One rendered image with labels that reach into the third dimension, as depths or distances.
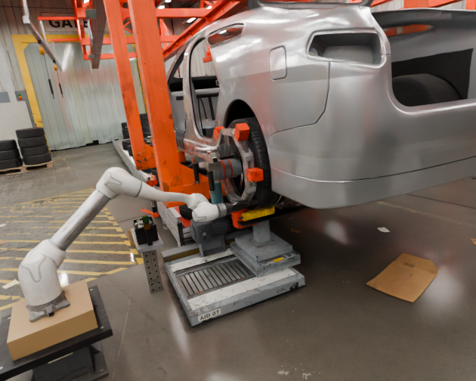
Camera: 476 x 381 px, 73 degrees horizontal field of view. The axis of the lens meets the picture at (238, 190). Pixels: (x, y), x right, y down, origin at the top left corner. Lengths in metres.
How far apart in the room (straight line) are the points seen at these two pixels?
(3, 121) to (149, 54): 10.62
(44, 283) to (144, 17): 1.82
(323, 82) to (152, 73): 1.43
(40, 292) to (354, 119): 1.66
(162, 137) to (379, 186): 1.62
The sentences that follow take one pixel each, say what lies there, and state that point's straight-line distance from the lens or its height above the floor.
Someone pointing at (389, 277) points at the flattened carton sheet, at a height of 0.01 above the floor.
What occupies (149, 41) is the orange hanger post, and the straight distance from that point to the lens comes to 2.61.
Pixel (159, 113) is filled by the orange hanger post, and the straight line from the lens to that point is 2.57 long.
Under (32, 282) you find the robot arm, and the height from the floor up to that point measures 0.58.
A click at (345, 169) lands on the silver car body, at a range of 1.55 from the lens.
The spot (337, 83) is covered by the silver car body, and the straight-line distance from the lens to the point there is 1.49.
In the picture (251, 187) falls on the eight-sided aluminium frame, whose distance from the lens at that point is 2.09.
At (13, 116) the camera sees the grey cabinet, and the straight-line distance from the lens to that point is 12.93.
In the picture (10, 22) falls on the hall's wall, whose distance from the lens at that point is 15.30.
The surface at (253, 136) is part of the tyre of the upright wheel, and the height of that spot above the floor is 1.08.
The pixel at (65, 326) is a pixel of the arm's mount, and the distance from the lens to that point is 1.85.
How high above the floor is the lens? 1.32
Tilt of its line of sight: 16 degrees down
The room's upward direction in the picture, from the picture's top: 6 degrees counter-clockwise
